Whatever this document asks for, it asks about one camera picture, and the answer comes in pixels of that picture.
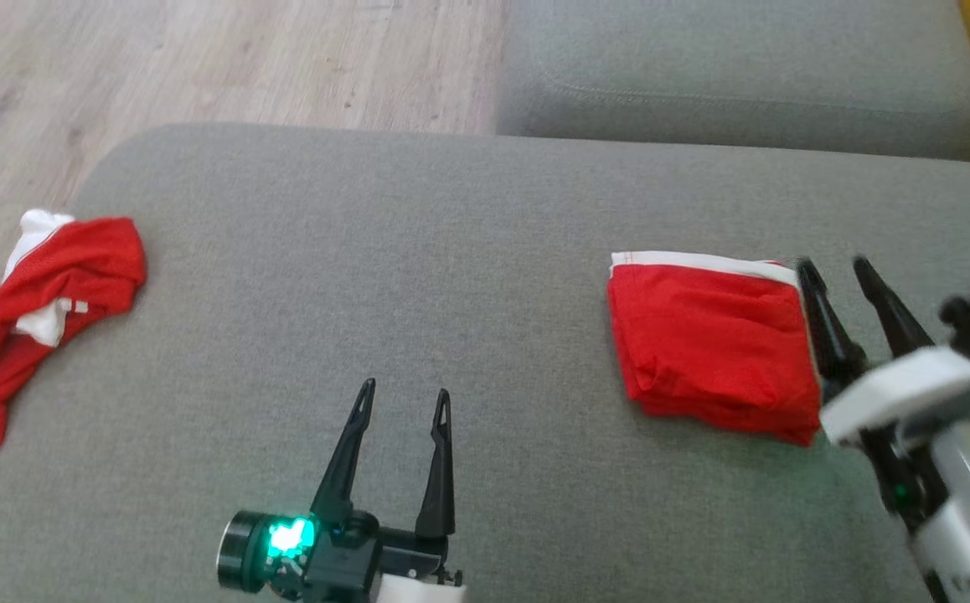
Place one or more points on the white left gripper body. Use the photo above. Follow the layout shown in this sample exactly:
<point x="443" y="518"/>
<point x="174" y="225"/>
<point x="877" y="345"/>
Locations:
<point x="343" y="561"/>

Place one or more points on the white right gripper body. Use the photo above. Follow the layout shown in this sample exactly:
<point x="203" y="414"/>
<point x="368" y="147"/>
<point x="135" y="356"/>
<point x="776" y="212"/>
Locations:
<point x="895" y="394"/>

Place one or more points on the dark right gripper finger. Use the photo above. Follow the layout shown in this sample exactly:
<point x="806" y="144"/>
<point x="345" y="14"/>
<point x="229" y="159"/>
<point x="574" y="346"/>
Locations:
<point x="828" y="343"/>
<point x="891" y="314"/>

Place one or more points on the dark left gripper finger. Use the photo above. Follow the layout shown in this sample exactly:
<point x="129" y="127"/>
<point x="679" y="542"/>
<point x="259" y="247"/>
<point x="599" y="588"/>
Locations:
<point x="343" y="461"/>
<point x="441" y="486"/>

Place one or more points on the red shorts with white trim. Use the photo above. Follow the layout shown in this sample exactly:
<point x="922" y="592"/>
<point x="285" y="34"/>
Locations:
<point x="711" y="343"/>

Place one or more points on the red white basketball jersey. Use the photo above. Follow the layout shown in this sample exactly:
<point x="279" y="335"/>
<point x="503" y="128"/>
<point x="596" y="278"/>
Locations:
<point x="66" y="268"/>

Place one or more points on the large grey sofa seat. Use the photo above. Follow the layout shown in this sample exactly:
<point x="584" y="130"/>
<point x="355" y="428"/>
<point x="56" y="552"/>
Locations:
<point x="485" y="318"/>

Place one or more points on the small grey sofa cushion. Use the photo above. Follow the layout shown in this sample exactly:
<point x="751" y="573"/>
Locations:
<point x="745" y="75"/>

